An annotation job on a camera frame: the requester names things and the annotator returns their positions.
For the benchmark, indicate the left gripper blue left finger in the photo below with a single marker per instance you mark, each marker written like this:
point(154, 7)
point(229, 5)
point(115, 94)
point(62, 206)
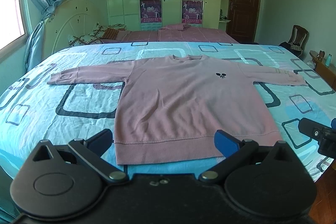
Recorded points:
point(90, 151)

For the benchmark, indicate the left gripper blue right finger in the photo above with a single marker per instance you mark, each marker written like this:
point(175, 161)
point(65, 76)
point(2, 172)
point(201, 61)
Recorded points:
point(232, 148)

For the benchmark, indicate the pink sweatshirt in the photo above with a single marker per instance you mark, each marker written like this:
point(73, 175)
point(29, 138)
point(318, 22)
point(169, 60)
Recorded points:
point(171, 107)

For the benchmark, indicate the wooden side table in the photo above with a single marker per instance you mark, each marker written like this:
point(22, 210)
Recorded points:
point(327, 73)

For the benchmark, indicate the teal bottle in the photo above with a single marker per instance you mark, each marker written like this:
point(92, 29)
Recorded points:
point(328, 60)

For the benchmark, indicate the wooden chair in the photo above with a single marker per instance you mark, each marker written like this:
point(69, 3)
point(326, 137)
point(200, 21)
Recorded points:
point(297, 41)

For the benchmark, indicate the white patterned pillow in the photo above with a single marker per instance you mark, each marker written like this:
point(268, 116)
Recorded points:
point(94, 37)

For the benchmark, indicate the orange striped pillow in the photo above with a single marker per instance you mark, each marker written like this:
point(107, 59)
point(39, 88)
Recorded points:
point(110, 34)

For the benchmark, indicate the pink checked bed cover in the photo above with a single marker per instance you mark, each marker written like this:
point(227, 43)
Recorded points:
point(192, 34)

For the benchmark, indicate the folded pink blanket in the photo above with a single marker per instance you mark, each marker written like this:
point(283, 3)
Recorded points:
point(176, 27)

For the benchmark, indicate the white arched headboard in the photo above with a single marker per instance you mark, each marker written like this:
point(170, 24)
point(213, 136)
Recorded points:
point(71, 18)

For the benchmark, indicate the lower right poster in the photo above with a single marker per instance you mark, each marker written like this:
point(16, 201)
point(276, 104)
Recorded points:
point(192, 12)

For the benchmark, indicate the poster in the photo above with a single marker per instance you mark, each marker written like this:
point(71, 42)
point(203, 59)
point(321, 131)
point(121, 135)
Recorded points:
point(150, 11)
point(192, 12)

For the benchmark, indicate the lower left poster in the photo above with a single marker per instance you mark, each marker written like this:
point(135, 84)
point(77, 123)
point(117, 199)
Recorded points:
point(150, 11)

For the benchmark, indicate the brown wooden door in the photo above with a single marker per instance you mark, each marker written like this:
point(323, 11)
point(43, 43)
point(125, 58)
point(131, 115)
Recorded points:
point(243, 16)

